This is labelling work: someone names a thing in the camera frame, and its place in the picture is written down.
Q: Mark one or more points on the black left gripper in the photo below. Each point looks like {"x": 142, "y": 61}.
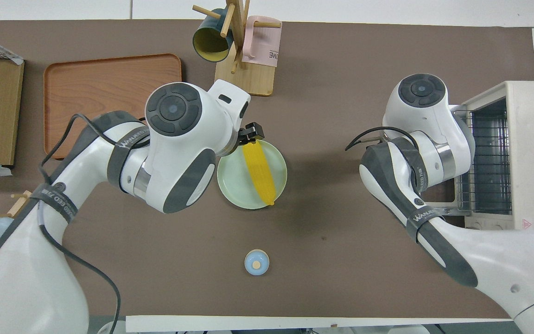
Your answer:
{"x": 253, "y": 131}

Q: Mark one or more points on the yellow corn cob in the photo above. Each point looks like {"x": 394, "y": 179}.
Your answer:
{"x": 260, "y": 171}

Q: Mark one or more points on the pale green plate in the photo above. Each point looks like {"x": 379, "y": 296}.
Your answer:
{"x": 234, "y": 181}

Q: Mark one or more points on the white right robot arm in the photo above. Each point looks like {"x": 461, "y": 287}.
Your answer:
{"x": 434, "y": 139}

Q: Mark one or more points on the wooden mug tree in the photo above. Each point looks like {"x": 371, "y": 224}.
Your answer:
{"x": 257, "y": 79}

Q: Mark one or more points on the brown table mat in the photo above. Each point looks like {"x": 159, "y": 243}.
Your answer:
{"x": 318, "y": 208}

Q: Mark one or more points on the pink mug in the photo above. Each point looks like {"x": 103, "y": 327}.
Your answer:
{"x": 262, "y": 46}

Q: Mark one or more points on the dark blue mug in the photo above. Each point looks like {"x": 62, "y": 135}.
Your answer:
{"x": 211, "y": 41}

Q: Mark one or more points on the small blue wooden-knob bell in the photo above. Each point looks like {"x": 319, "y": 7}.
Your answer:
{"x": 256, "y": 262}

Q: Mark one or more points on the brown wooden tray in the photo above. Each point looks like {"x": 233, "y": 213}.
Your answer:
{"x": 100, "y": 83}

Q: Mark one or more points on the wooden dish rack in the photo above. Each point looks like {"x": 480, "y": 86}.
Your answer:
{"x": 19, "y": 204}

